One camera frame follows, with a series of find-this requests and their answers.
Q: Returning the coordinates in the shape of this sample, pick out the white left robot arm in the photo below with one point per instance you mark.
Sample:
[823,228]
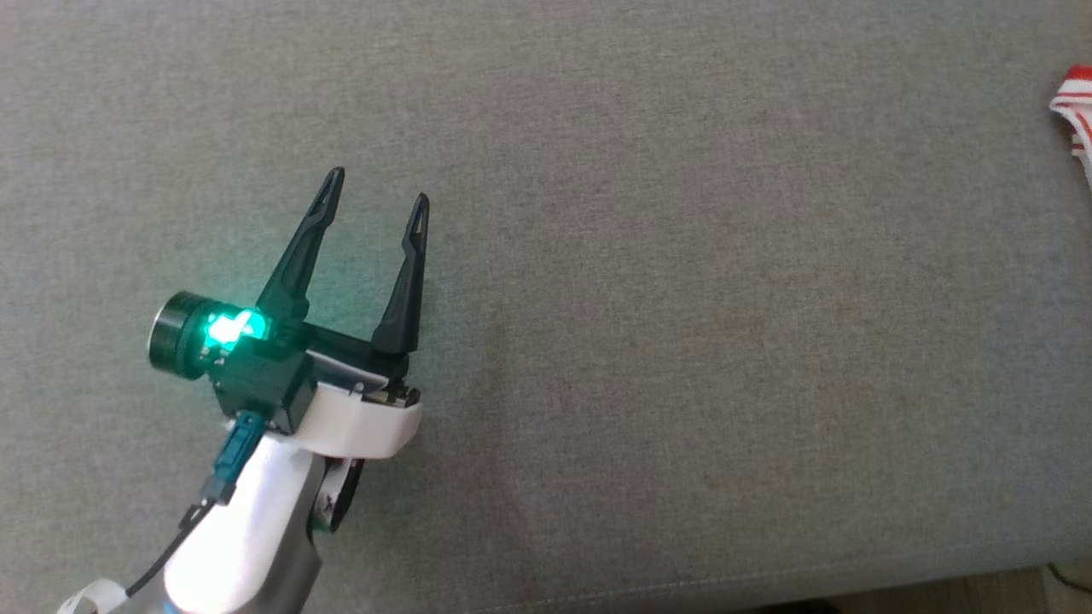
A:
[247,529]

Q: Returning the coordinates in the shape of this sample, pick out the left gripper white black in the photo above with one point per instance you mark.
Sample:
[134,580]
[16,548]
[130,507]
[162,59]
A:
[367,418]

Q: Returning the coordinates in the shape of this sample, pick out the red basketball jersey white trim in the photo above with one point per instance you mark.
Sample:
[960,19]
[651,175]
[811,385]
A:
[1077,111]

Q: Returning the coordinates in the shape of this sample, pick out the grey fabric sofa seat cushion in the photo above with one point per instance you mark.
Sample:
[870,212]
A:
[682,341]

